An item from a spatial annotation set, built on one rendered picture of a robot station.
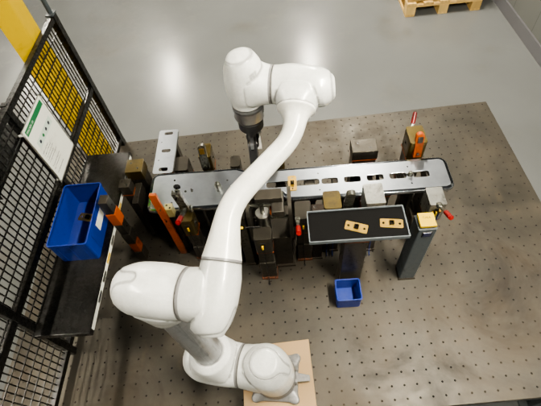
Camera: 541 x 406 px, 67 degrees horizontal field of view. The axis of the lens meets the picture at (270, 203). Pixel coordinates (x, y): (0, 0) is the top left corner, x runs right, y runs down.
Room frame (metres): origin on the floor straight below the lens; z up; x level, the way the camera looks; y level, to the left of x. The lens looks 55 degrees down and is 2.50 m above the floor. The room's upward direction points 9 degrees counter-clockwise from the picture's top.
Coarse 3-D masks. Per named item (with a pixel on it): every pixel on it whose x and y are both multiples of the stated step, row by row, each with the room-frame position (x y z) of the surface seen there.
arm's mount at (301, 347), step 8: (280, 344) 0.48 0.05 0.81; (288, 344) 0.47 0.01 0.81; (296, 344) 0.47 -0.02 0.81; (304, 344) 0.46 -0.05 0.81; (288, 352) 0.44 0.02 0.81; (296, 352) 0.44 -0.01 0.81; (304, 352) 0.43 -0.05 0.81; (304, 360) 0.40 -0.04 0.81; (304, 368) 0.37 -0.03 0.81; (312, 376) 0.34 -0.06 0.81; (304, 384) 0.32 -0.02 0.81; (312, 384) 0.31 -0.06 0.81; (248, 392) 0.32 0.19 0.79; (304, 392) 0.29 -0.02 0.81; (312, 392) 0.28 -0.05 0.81; (248, 400) 0.29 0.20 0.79; (304, 400) 0.26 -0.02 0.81; (312, 400) 0.26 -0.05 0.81
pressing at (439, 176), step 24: (288, 168) 1.22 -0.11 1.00; (312, 168) 1.20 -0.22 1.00; (336, 168) 1.18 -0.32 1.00; (360, 168) 1.16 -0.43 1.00; (384, 168) 1.13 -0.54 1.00; (408, 168) 1.11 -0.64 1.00; (432, 168) 1.09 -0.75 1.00; (168, 192) 1.19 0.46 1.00; (192, 192) 1.17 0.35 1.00; (216, 192) 1.15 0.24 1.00; (312, 192) 1.07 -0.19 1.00; (360, 192) 1.02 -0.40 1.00; (384, 192) 1.01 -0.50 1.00; (408, 192) 0.99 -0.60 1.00
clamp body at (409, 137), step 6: (408, 126) 1.31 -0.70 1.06; (414, 126) 1.31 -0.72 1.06; (420, 126) 1.30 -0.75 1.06; (408, 132) 1.28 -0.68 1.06; (414, 132) 1.27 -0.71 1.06; (408, 138) 1.25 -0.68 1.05; (414, 138) 1.24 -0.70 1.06; (426, 138) 1.23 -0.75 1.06; (402, 144) 1.30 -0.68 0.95; (408, 144) 1.23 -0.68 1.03; (414, 144) 1.21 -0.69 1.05; (426, 144) 1.20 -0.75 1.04; (402, 150) 1.30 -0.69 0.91; (408, 150) 1.21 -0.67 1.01; (402, 156) 1.28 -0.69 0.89; (408, 156) 1.21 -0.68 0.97; (396, 174) 1.28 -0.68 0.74; (402, 174) 1.21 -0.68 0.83
